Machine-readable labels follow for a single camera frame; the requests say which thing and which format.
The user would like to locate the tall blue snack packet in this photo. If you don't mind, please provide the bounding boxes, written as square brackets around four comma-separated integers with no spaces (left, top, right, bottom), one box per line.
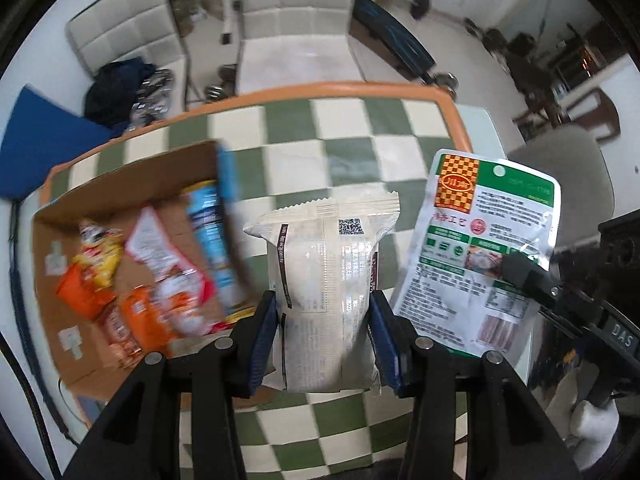
[180,180,241,311]

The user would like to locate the dark dumbbell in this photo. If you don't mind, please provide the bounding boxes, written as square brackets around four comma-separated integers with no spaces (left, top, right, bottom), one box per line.
[205,64,241,103]

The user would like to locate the grey chair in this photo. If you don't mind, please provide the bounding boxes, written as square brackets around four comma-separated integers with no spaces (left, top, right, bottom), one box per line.
[505,125,616,256]

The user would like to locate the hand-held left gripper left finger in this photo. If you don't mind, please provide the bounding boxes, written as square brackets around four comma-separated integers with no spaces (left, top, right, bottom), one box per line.
[62,289,280,480]

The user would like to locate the yellow panda snack packet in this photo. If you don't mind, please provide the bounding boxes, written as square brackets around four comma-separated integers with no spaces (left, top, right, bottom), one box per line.
[70,217,126,291]

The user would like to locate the white padded chair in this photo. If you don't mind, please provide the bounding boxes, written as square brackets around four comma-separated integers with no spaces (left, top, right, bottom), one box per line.
[235,0,363,96]
[66,0,191,111]

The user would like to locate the wire shelf rack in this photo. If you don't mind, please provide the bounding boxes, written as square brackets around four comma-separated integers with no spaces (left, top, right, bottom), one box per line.
[555,40,606,86]

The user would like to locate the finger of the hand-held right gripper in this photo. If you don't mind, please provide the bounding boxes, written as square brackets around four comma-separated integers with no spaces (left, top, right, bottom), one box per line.
[501,254,563,311]

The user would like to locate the dark exercise machine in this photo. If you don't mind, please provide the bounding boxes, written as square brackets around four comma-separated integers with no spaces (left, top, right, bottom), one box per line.
[505,30,556,111]

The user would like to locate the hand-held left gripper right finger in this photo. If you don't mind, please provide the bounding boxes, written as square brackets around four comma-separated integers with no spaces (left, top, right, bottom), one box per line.
[369,289,583,480]

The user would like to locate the red white snack packet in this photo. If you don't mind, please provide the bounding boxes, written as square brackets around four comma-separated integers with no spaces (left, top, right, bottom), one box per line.
[125,206,216,306]

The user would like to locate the blue mat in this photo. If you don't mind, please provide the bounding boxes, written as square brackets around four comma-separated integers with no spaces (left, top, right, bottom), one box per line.
[0,84,113,201]

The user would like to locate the chrome dumbbell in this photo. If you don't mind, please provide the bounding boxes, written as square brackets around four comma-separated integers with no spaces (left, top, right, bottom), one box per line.
[142,67,176,91]
[125,95,168,126]

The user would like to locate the dark blue clothing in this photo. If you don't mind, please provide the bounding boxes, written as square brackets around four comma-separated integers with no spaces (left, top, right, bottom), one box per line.
[84,58,157,128]

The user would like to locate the black weight bench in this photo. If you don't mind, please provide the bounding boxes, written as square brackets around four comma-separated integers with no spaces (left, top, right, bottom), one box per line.
[352,0,436,81]

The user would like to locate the white bench frame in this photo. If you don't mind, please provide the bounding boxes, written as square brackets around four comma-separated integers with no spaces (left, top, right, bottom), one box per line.
[222,0,241,46]

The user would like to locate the grey dumbbell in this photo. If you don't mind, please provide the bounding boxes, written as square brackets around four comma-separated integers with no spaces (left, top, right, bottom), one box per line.
[422,72,461,98]

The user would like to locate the brown orange snack packet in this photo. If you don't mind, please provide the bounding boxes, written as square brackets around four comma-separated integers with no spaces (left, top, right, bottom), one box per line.
[100,305,141,368]

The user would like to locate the cardboard box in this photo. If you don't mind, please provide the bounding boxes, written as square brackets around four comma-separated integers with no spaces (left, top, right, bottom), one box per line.
[31,140,261,401]

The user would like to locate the wooden chair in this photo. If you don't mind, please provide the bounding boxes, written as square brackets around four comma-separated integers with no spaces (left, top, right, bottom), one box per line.
[565,87,623,141]

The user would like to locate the black weight plates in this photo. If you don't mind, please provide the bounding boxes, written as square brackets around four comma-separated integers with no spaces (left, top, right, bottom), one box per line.
[462,17,506,53]

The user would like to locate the green white snack packet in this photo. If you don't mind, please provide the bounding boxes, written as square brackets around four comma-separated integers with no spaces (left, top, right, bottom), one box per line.
[390,149,561,358]

